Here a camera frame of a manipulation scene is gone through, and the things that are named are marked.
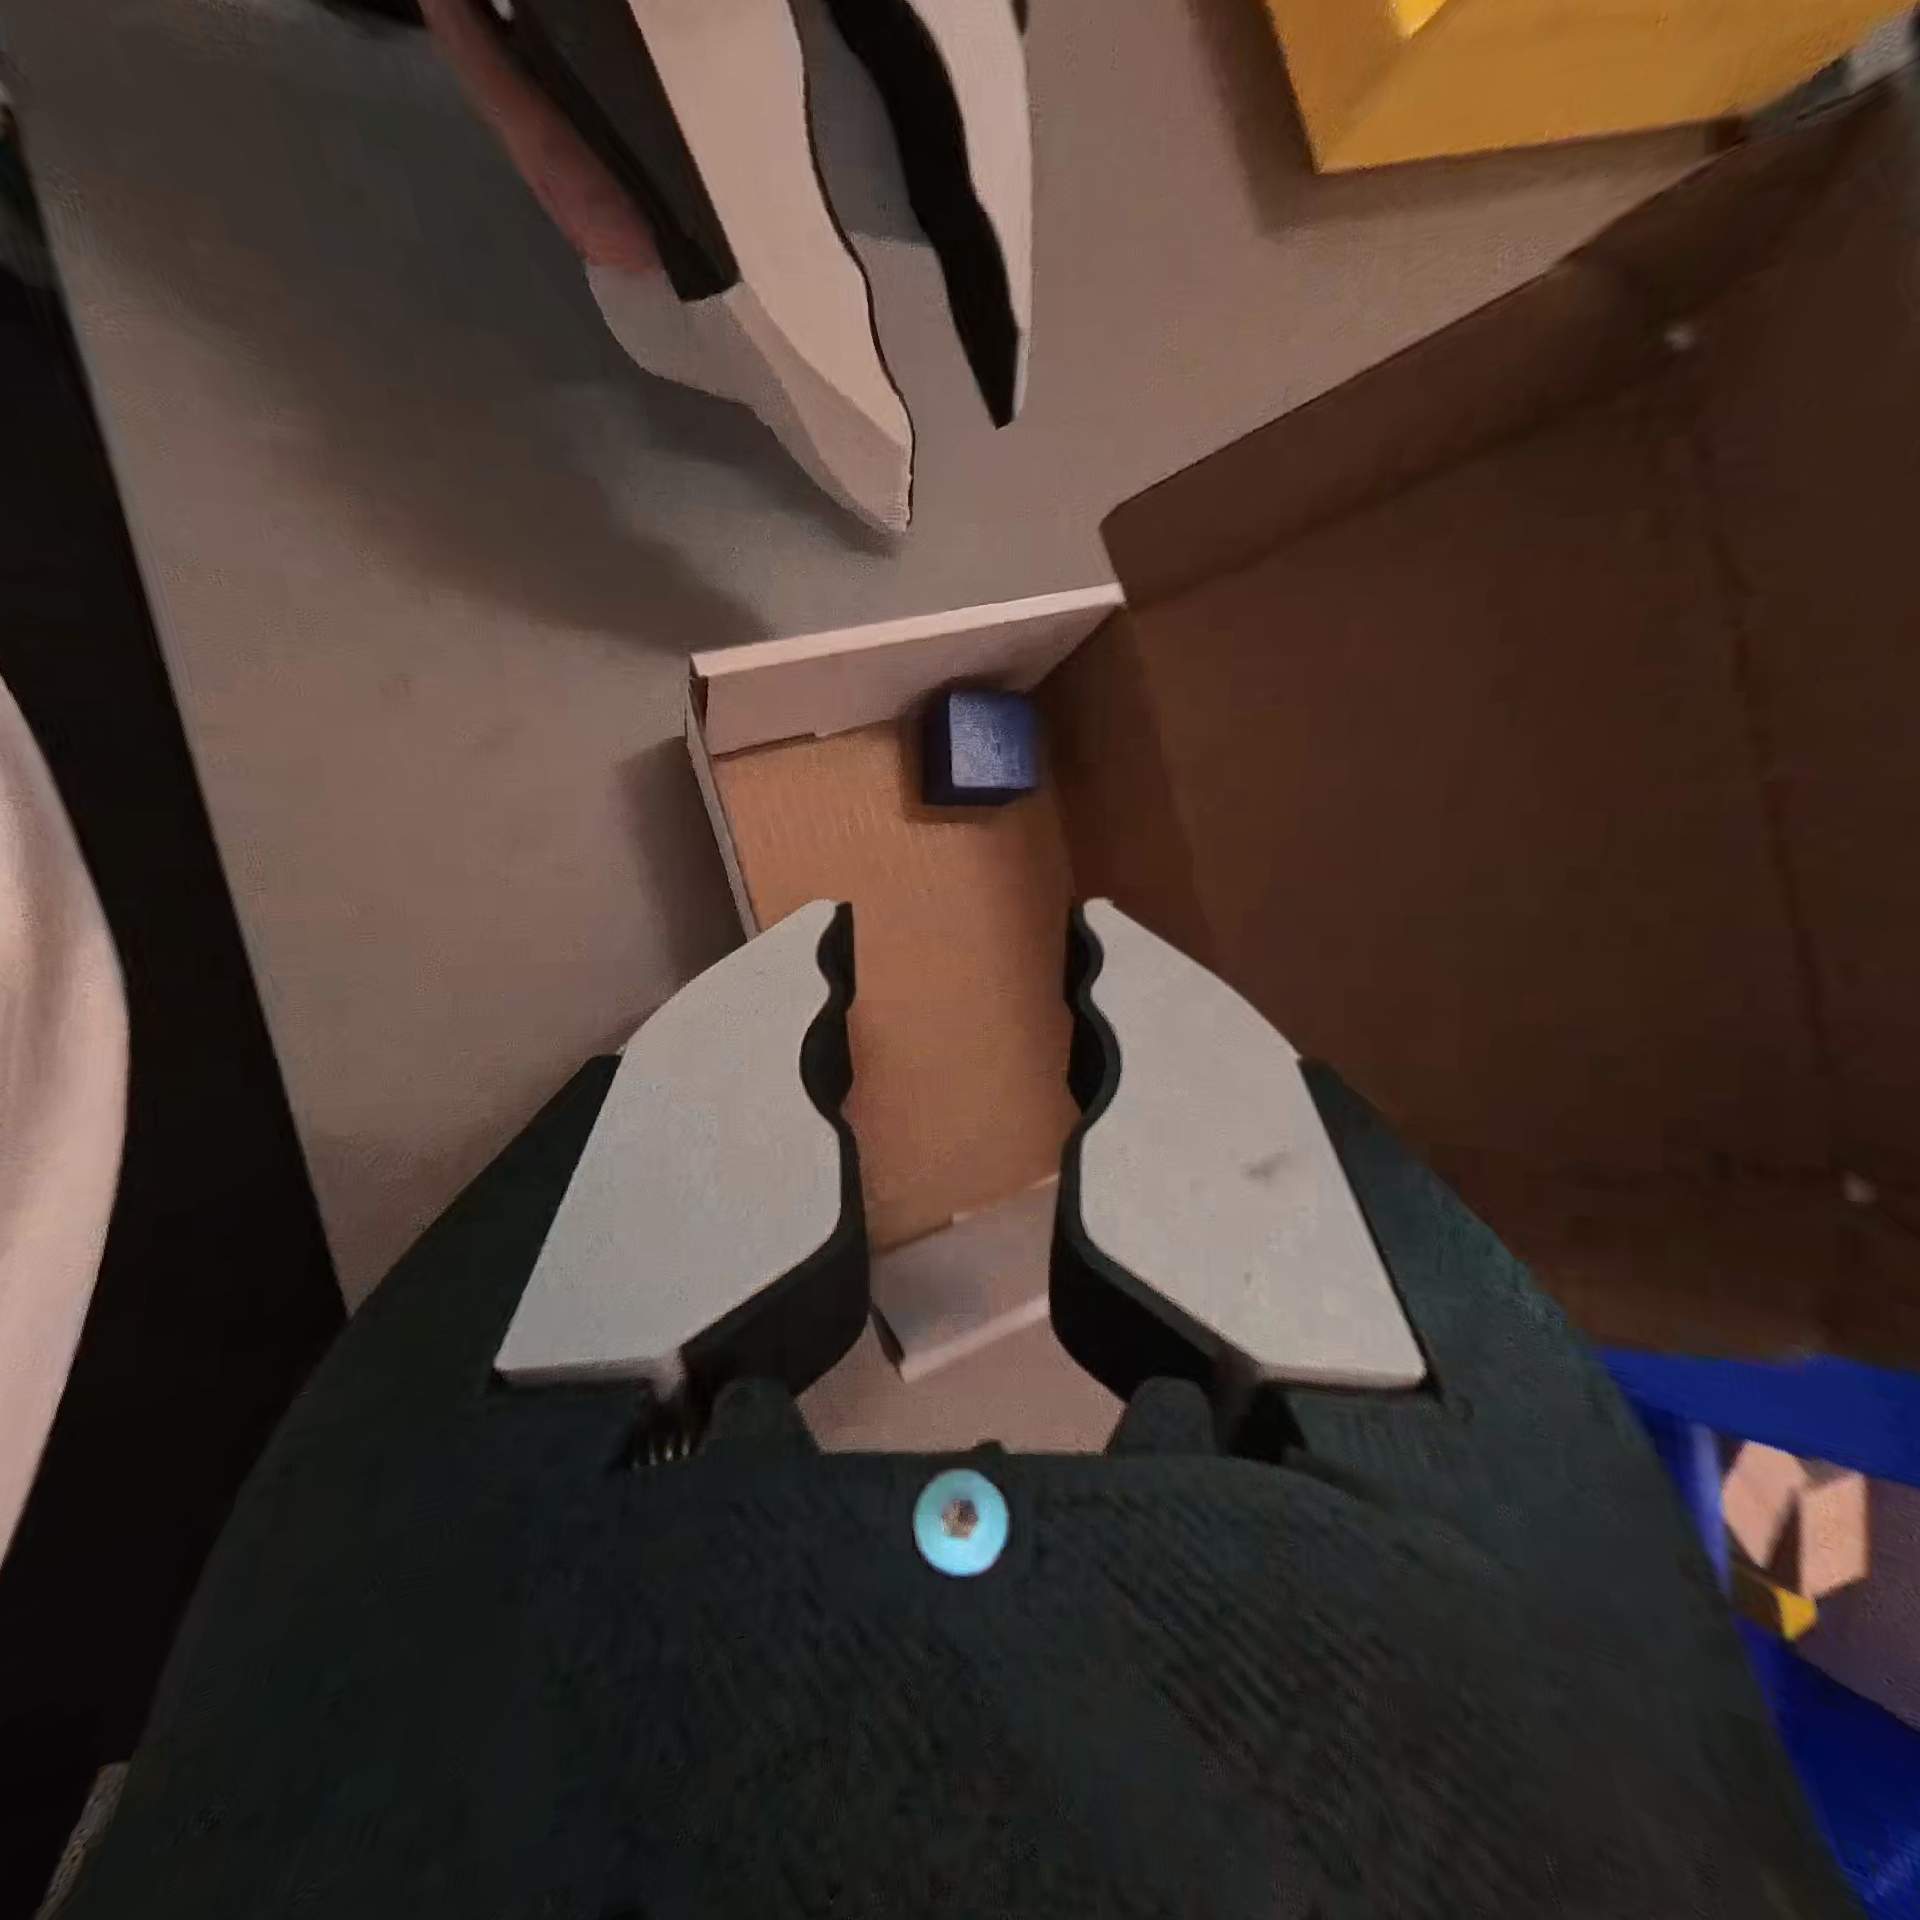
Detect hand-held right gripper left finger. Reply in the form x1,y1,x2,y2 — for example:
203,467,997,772
491,900,875,1435

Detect yellow plastic bin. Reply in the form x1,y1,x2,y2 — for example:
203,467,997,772
1260,0,1908,175

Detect blue plastic bin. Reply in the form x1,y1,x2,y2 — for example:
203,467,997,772
1589,1343,1920,1907

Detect person's left hand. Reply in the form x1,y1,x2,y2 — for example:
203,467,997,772
420,0,663,278

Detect yellow cube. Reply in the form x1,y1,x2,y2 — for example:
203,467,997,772
1730,1557,1820,1643

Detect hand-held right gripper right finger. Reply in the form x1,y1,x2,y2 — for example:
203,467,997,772
1047,897,1429,1454

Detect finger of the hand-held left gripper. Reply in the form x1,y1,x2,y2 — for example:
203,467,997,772
824,0,1038,431
590,0,919,539

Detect blue cube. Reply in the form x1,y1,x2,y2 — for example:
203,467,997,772
917,687,1043,813

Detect pale wooden cube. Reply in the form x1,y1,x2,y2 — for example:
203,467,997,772
1717,1436,1877,1601

